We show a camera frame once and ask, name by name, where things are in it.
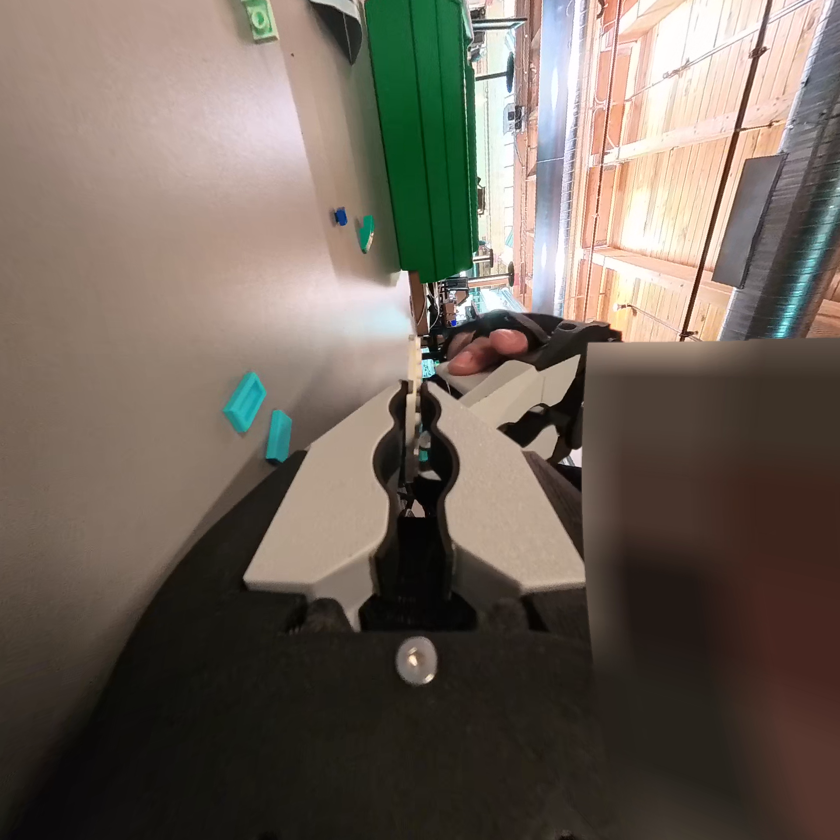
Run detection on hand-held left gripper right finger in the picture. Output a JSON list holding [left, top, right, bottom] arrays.
[[420, 379, 586, 599]]

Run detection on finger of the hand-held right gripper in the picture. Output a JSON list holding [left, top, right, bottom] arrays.
[[436, 354, 584, 431]]

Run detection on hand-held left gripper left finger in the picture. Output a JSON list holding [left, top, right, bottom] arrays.
[[243, 379, 421, 632]]

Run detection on round white lego plate assembly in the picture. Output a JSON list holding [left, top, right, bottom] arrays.
[[406, 333, 432, 475]]

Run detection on turquoise lego tile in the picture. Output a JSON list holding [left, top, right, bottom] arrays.
[[222, 371, 268, 434], [264, 409, 294, 465]]

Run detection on lego instruction booklet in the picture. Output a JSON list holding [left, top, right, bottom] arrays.
[[307, 0, 364, 65]]

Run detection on light green square lego plate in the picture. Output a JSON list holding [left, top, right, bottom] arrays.
[[239, 0, 276, 44]]

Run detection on person's right hand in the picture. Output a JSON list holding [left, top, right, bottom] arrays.
[[445, 310, 560, 377]]

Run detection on black ceiling panel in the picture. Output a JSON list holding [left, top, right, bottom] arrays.
[[710, 153, 789, 290]]

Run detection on green storage box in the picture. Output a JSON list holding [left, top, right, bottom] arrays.
[[364, 0, 481, 284]]

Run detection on silver ventilation duct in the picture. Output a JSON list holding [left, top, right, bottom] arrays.
[[718, 0, 840, 342]]

